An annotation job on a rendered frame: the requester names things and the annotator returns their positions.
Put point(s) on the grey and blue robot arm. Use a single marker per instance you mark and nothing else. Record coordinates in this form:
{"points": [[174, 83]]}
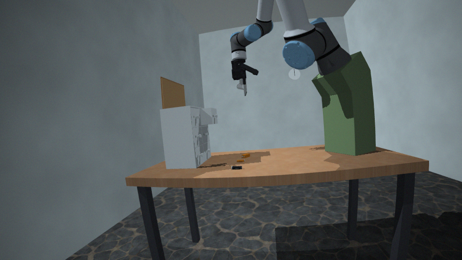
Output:
{"points": [[303, 47]]}

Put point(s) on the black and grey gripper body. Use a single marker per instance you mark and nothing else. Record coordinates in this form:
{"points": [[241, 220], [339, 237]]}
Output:
{"points": [[238, 72]]}

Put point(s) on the white chest of drawers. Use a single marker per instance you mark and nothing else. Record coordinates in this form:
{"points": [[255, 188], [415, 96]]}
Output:
{"points": [[177, 133]]}

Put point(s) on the grey drawer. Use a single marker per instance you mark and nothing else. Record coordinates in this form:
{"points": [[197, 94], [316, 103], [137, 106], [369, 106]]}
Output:
{"points": [[199, 155], [205, 134], [208, 116], [197, 136], [206, 147], [195, 116]]}

